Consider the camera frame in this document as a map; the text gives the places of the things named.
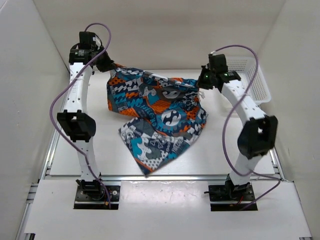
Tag colourful patterned shorts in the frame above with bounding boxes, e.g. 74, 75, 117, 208
106, 64, 208, 176

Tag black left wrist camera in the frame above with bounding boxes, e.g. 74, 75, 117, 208
79, 31, 97, 49

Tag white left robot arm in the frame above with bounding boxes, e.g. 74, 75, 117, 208
57, 43, 108, 201

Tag white plastic mesh basket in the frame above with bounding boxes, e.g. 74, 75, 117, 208
226, 56, 272, 104

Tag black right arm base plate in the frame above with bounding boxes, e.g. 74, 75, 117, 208
203, 184, 258, 212

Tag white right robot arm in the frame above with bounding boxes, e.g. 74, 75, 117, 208
197, 65, 278, 200

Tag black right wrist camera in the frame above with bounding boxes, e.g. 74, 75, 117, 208
208, 53, 228, 74

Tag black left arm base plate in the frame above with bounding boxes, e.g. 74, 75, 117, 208
73, 185, 121, 210

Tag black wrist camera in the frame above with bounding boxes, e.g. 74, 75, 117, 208
208, 53, 228, 74
79, 31, 97, 49

